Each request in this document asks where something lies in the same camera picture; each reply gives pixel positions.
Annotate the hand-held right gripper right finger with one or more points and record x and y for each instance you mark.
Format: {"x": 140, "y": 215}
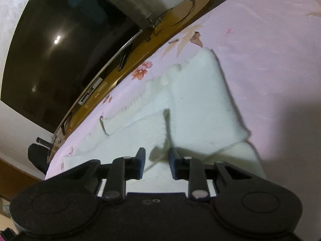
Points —
{"x": 173, "y": 163}

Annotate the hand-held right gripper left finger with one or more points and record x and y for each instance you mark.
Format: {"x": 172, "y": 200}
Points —
{"x": 140, "y": 163}

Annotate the white knit garment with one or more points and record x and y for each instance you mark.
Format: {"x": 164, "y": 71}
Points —
{"x": 195, "y": 93}

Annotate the silver set-top box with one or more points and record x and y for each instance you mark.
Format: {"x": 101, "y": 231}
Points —
{"x": 90, "y": 90}

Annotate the grey bottle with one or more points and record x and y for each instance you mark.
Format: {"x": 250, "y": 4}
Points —
{"x": 44, "y": 141}

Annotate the black bag on chair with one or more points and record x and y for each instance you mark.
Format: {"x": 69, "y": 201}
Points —
{"x": 37, "y": 158}

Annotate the black flat television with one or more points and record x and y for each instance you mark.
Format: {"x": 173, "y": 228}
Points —
{"x": 62, "y": 55}

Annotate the pink floral bed sheet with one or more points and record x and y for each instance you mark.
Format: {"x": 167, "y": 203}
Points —
{"x": 263, "y": 55}

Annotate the wooden television stand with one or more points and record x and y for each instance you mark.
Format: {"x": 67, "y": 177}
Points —
{"x": 175, "y": 17}

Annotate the clear glass container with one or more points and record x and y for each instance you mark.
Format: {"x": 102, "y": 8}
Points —
{"x": 135, "y": 10}

